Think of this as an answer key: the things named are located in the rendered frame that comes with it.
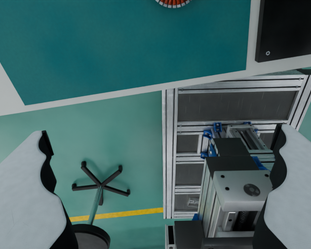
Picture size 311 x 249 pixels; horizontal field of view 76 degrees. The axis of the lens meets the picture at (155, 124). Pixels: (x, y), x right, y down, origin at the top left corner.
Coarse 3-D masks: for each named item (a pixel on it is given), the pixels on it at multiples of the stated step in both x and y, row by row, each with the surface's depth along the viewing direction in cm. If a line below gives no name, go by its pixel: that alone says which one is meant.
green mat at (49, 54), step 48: (0, 0) 43; (48, 0) 43; (96, 0) 43; (144, 0) 43; (192, 0) 43; (240, 0) 43; (0, 48) 48; (48, 48) 48; (96, 48) 48; (144, 48) 48; (192, 48) 48; (240, 48) 48; (48, 96) 55
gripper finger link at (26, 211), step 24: (24, 144) 9; (48, 144) 11; (0, 168) 8; (24, 168) 8; (48, 168) 9; (0, 192) 7; (24, 192) 7; (48, 192) 7; (0, 216) 6; (24, 216) 6; (48, 216) 6; (0, 240) 6; (24, 240) 6; (48, 240) 6; (72, 240) 6
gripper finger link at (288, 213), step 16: (288, 128) 10; (272, 144) 11; (288, 144) 9; (304, 144) 9; (288, 160) 8; (304, 160) 8; (272, 176) 9; (288, 176) 7; (304, 176) 7; (272, 192) 7; (288, 192) 7; (304, 192) 7; (272, 208) 6; (288, 208) 6; (304, 208) 6; (256, 224) 7; (272, 224) 6; (288, 224) 6; (304, 224) 6; (256, 240) 6; (272, 240) 6; (288, 240) 5; (304, 240) 5
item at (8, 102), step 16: (256, 0) 43; (256, 16) 45; (256, 32) 47; (0, 64) 50; (256, 64) 51; (272, 64) 51; (288, 64) 51; (304, 64) 51; (0, 80) 53; (192, 80) 53; (208, 80) 53; (0, 96) 55; (16, 96) 55; (96, 96) 55; (112, 96) 55; (0, 112) 58; (16, 112) 58
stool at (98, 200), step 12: (84, 168) 163; (120, 168) 167; (96, 180) 171; (108, 180) 171; (96, 192) 170; (120, 192) 179; (96, 204) 159; (84, 228) 127; (96, 228) 130; (84, 240) 130; (96, 240) 130; (108, 240) 133
